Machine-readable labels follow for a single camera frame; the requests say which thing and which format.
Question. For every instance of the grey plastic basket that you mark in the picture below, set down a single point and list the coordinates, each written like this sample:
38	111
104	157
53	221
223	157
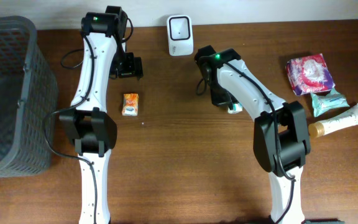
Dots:
28	92

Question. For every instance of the white barcode scanner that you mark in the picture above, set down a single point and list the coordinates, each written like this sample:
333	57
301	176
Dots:
180	35

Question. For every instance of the teal pocket tissue pack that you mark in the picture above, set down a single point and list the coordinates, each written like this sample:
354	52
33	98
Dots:
236	108

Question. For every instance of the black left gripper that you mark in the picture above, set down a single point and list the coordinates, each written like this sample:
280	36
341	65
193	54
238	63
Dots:
136	66

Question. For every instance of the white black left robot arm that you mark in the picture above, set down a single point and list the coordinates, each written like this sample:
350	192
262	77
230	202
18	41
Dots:
86	122

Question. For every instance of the red purple tissue pack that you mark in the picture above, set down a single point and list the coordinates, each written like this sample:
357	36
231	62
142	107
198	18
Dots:
309	74

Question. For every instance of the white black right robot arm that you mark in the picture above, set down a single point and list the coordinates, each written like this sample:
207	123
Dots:
281	140

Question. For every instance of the white green cream tube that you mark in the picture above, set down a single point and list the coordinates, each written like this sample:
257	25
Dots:
344	120

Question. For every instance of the teal wipes packet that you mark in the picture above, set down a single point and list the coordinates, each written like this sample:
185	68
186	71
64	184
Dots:
332	100

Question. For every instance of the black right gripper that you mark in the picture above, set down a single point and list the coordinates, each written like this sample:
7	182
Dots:
221	100

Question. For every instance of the orange pocket tissue pack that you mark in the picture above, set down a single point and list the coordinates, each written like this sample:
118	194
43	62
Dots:
130	104

